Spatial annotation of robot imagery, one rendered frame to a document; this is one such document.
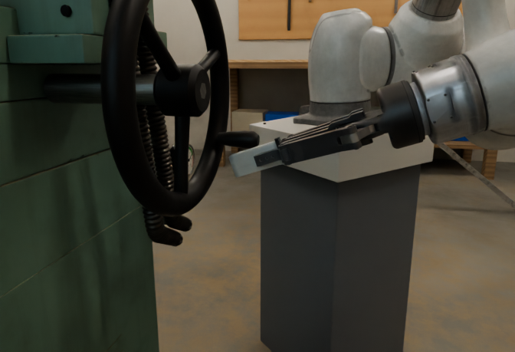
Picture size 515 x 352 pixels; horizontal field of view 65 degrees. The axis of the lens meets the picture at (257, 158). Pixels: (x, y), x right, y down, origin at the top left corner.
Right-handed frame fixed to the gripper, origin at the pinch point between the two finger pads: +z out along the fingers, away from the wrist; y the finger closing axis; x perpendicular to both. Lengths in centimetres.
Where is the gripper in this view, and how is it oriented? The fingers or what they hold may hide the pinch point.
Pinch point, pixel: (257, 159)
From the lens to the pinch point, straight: 52.7
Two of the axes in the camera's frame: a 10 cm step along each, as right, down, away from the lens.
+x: 3.3, 9.3, 1.4
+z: -9.1, 2.8, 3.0
